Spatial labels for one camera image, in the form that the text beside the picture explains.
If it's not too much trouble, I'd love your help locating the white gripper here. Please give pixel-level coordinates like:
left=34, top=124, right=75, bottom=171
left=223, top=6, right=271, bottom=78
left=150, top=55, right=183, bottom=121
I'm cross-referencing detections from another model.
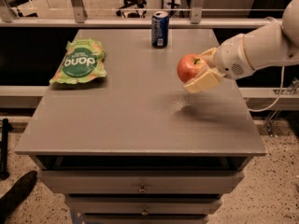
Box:
left=183, top=34, right=249, bottom=93

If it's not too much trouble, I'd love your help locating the red apple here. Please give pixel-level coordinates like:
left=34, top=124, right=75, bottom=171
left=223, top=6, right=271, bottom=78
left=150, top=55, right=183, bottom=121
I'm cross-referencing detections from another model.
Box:
left=177, top=53, right=206, bottom=83

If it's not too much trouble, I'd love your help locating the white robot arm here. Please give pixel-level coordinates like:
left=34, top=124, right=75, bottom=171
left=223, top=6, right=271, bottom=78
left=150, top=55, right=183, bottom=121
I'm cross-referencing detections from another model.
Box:
left=183, top=0, right=299, bottom=93

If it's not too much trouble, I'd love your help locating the green rice chip bag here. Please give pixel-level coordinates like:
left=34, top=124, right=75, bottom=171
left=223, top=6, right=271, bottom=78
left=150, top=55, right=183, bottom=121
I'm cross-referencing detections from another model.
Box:
left=50, top=38, right=107, bottom=84

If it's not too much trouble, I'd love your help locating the blue soda can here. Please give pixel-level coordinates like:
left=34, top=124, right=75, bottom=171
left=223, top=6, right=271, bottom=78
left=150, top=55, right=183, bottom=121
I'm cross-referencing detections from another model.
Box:
left=151, top=11, right=169, bottom=49

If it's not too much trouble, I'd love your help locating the black office chair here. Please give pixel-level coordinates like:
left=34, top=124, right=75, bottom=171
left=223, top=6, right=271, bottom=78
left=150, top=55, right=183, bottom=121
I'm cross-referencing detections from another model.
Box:
left=116, top=0, right=147, bottom=18

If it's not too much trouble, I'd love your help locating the grey drawer cabinet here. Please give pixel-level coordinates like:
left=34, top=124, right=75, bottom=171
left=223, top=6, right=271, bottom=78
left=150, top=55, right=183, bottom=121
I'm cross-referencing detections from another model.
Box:
left=14, top=28, right=268, bottom=224

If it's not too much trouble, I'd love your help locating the metal railing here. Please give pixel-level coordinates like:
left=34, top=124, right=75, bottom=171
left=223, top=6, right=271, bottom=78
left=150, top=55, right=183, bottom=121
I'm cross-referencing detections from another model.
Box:
left=0, top=0, right=282, bottom=29

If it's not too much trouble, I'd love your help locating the top drawer with knob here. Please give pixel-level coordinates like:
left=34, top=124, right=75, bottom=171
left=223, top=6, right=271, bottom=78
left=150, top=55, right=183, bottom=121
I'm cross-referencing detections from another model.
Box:
left=38, top=171, right=244, bottom=195

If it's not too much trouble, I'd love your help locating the drawer with knob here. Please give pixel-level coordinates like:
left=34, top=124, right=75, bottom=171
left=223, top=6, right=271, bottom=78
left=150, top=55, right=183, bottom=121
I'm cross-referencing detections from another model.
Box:
left=65, top=196, right=221, bottom=215
left=38, top=171, right=244, bottom=195

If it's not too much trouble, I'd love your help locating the middle drawer with knob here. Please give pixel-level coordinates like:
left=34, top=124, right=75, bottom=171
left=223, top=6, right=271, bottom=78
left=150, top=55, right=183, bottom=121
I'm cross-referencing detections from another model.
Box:
left=65, top=196, right=221, bottom=215

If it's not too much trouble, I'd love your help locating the bottom drawer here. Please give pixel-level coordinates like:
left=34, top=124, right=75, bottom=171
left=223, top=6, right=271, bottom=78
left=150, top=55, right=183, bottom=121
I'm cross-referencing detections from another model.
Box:
left=83, top=215, right=208, bottom=224

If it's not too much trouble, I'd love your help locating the black stand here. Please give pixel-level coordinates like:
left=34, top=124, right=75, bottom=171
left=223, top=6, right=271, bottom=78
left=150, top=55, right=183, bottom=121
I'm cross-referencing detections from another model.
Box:
left=0, top=119, right=12, bottom=180

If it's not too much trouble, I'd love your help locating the white cable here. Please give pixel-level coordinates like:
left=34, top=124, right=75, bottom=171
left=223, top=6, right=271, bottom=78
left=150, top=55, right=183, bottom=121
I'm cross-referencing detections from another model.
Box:
left=247, top=65, right=286, bottom=113

